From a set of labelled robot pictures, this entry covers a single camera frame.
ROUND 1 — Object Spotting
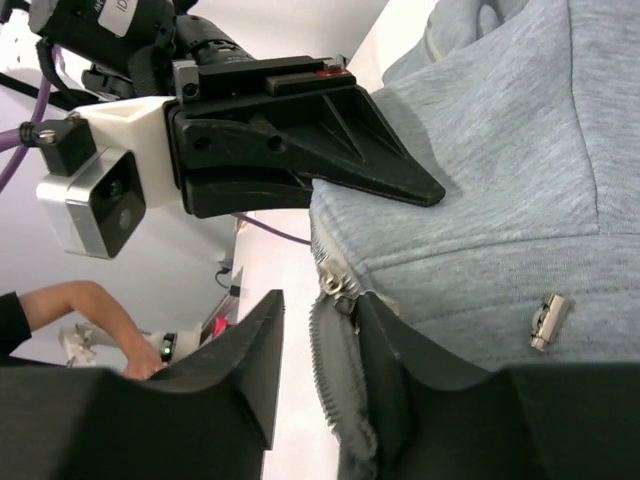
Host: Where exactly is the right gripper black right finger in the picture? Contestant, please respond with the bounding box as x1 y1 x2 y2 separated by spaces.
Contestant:
356 293 639 479

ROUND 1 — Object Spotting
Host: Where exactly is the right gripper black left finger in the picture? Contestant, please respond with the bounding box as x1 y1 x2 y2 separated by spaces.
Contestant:
1 290 284 479

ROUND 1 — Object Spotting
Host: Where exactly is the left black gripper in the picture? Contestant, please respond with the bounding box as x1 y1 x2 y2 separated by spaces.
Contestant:
167 56 445 219

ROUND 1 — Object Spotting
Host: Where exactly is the grey zip jacket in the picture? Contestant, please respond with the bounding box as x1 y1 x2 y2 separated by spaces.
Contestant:
310 0 639 479

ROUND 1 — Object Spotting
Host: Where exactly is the person's bare forearm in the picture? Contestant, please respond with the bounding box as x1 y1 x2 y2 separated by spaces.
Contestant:
19 281 145 357

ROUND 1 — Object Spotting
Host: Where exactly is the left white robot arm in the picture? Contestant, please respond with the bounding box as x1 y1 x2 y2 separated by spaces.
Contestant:
29 1 445 218

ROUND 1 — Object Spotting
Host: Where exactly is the person's bare hand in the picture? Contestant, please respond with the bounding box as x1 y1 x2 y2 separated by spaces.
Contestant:
122 343 164 380

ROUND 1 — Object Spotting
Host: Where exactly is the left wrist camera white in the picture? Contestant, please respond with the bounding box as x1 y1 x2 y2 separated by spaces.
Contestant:
36 96 180 259

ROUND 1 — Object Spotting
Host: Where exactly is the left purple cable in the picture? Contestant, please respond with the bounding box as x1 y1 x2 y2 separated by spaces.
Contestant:
0 44 311 247

